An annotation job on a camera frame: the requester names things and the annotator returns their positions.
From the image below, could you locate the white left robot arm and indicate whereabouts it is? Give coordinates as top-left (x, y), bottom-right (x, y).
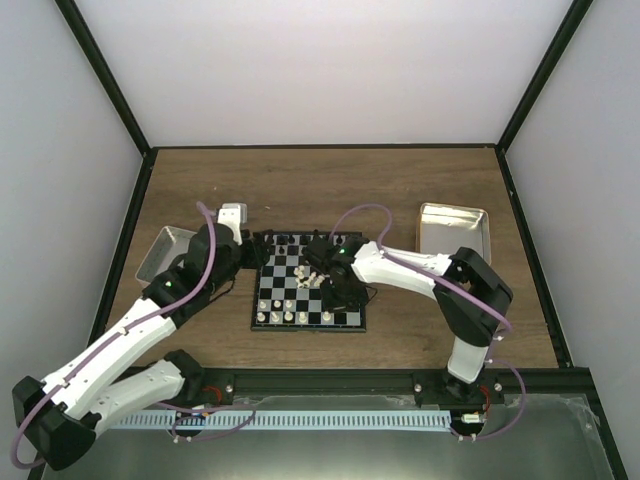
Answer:
top-left (12, 223), bottom-right (269, 470)

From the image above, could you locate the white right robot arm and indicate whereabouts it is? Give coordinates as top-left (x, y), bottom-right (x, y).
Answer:
top-left (302, 236), bottom-right (513, 403)

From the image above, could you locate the row of black chess pieces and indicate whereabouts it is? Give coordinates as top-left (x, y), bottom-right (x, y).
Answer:
top-left (270, 230), bottom-right (330, 256)

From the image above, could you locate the pile of white chess pieces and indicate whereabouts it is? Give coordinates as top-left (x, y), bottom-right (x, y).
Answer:
top-left (294, 266), bottom-right (325, 289)

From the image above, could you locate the black white chess board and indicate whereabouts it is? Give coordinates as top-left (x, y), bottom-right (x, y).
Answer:
top-left (251, 250), bottom-right (366, 333)

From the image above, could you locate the pink metal tin box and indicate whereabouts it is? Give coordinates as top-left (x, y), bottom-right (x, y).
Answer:
top-left (135, 226), bottom-right (195, 288)

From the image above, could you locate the gold metal tin box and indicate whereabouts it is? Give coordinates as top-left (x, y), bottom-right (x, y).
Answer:
top-left (416, 203), bottom-right (491, 264)

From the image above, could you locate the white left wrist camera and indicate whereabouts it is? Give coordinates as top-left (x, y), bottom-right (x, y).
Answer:
top-left (217, 203), bottom-right (248, 241)

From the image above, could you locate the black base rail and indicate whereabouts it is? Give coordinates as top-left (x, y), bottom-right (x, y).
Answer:
top-left (64, 367), bottom-right (591, 406)

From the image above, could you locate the black enclosure frame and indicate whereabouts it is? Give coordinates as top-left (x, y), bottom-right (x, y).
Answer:
top-left (27, 0), bottom-right (629, 480)

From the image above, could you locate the light blue cable duct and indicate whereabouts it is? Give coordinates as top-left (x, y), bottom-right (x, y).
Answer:
top-left (113, 410), bottom-right (451, 433)

